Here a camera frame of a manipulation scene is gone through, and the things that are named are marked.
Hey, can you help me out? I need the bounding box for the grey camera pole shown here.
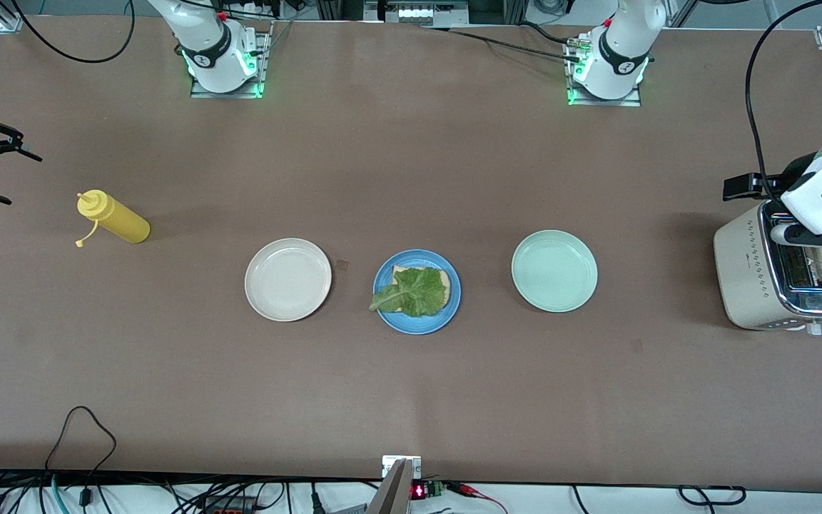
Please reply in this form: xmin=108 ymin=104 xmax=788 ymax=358
xmin=367 ymin=458 xmax=415 ymax=514

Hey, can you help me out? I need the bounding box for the yellow squeeze bottle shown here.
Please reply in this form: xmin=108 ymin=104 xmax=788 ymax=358
xmin=74 ymin=189 xmax=152 ymax=248

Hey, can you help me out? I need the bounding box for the black looped cable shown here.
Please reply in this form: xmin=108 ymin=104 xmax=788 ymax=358
xmin=45 ymin=405 xmax=118 ymax=475

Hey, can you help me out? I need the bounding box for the pale green plate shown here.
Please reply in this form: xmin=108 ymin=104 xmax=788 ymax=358
xmin=511 ymin=229 xmax=599 ymax=313

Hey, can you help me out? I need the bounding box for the green lettuce leaf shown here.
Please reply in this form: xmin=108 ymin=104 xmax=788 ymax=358
xmin=368 ymin=266 xmax=447 ymax=318

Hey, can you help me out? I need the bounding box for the red clip wire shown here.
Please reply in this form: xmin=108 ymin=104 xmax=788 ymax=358
xmin=445 ymin=481 xmax=510 ymax=514

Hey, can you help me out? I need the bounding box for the lit electronics box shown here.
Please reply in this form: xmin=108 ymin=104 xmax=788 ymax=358
xmin=363 ymin=0 xmax=470 ymax=26

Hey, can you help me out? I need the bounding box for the cream toaster with chrome top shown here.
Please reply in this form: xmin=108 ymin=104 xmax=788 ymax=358
xmin=713 ymin=198 xmax=822 ymax=336

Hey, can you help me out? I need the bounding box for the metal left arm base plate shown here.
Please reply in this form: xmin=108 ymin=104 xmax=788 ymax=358
xmin=566 ymin=32 xmax=642 ymax=108

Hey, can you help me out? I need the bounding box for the black cable lying on table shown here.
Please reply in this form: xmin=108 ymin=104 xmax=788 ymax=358
xmin=422 ymin=21 xmax=587 ymax=65

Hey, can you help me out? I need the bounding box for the black coiled cable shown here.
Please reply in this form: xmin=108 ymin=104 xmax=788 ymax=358
xmin=677 ymin=485 xmax=747 ymax=506

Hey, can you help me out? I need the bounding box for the white power strip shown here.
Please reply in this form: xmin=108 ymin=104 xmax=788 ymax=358
xmin=222 ymin=0 xmax=290 ymax=21

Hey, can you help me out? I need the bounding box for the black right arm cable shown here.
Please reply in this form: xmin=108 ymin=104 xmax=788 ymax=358
xmin=10 ymin=0 xmax=136 ymax=65

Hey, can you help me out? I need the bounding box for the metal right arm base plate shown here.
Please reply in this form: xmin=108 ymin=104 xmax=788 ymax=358
xmin=190 ymin=20 xmax=273 ymax=99

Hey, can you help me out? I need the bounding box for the blue plate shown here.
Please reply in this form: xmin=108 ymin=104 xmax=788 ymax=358
xmin=372 ymin=248 xmax=462 ymax=336

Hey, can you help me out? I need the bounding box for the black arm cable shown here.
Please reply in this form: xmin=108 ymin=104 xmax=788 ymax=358
xmin=10 ymin=0 xmax=136 ymax=65
xmin=745 ymin=0 xmax=822 ymax=197

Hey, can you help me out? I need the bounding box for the beige plate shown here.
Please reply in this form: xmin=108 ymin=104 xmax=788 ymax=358
xmin=244 ymin=238 xmax=333 ymax=323

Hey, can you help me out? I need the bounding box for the white table edge bracket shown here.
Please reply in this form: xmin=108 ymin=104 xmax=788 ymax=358
xmin=382 ymin=455 xmax=422 ymax=479

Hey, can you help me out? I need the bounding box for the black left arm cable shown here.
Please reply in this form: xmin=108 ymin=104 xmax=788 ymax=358
xmin=745 ymin=0 xmax=822 ymax=197

